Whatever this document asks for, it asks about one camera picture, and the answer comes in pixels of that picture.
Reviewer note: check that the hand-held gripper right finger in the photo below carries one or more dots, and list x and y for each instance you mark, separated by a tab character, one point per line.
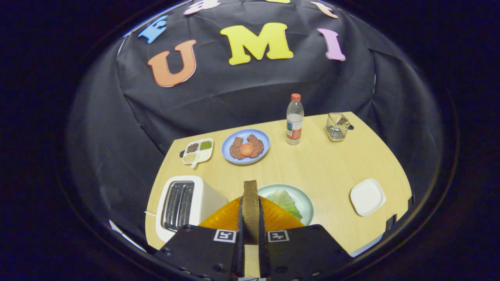
304	249

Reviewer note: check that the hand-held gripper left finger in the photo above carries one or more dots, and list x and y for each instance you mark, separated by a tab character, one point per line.
203	249

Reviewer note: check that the green lettuce leaf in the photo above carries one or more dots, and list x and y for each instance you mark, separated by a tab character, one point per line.
285	201

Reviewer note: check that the round-topped brown toast slice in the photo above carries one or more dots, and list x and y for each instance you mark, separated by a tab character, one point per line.
250	212

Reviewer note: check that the pale green plate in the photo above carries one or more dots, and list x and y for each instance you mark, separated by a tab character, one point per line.
308	207

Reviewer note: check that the white toaster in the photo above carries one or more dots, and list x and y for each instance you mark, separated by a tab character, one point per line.
207	199

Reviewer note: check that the small white square plate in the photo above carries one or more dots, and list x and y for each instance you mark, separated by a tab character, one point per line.
367	197

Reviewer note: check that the white divided seasoning tray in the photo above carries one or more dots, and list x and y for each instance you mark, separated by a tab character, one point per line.
203	154

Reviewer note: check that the blue plate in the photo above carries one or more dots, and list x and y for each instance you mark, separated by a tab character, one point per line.
226	154

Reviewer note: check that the brown meat patty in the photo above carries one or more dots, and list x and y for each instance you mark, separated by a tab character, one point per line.
235	150
258	145

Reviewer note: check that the red tomato slice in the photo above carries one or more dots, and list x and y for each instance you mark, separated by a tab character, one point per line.
246	149

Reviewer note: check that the clear bottle with red cap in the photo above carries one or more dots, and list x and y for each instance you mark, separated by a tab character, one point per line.
295	125

